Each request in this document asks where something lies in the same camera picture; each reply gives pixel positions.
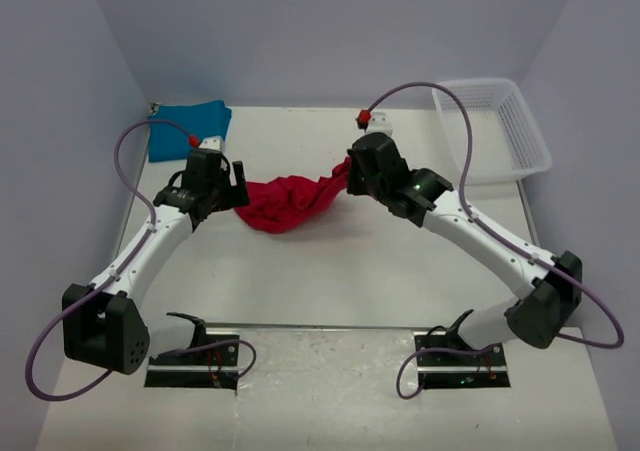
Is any red t shirt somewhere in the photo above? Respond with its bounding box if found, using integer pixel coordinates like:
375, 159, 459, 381
235, 157, 351, 234

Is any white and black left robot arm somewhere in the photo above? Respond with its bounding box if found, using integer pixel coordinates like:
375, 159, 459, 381
62, 148, 249, 375

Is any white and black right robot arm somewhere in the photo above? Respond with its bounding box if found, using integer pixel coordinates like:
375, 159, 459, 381
347, 132, 582, 364

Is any folded blue t shirt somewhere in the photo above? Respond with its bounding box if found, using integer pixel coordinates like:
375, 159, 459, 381
148, 100, 232, 163

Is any white perforated plastic basket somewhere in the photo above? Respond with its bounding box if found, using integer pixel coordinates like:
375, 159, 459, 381
432, 78, 552, 185

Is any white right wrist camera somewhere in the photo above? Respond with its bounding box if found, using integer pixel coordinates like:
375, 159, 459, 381
364, 111, 393, 136

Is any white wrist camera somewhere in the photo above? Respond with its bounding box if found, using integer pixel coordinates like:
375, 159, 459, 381
199, 136, 225, 153
364, 111, 393, 136

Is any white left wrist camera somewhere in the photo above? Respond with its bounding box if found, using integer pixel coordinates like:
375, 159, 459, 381
199, 136, 225, 153

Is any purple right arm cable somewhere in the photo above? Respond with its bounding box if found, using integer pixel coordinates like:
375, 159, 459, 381
355, 81, 626, 400

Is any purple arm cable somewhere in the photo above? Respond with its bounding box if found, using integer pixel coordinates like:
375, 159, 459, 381
24, 120, 257, 402
355, 81, 626, 400

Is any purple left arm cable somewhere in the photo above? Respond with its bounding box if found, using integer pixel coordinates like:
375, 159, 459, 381
24, 120, 257, 402

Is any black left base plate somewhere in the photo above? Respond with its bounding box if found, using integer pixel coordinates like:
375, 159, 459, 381
144, 343, 239, 391

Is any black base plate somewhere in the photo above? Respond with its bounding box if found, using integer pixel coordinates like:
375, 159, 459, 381
416, 345, 511, 390
144, 343, 239, 391

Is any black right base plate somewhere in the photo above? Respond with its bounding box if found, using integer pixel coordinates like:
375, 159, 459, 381
416, 345, 511, 390

